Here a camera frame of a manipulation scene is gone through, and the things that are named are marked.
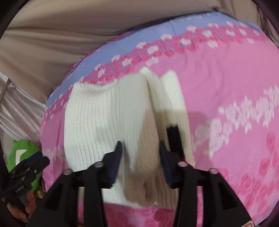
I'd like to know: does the beige curtain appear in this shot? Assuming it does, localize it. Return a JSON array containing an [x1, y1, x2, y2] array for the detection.
[[0, 0, 279, 140]]

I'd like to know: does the green cloth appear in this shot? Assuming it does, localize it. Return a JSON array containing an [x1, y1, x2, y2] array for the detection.
[[7, 140, 42, 180]]

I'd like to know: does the pink floral bed sheet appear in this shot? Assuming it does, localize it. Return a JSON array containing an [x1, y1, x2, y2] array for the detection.
[[40, 12, 278, 226]]

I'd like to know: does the person's left hand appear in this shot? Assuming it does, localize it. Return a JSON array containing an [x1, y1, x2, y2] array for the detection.
[[7, 191, 38, 221]]

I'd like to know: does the white red black knit sweater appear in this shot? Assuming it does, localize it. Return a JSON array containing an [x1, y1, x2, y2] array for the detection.
[[64, 67, 195, 208]]

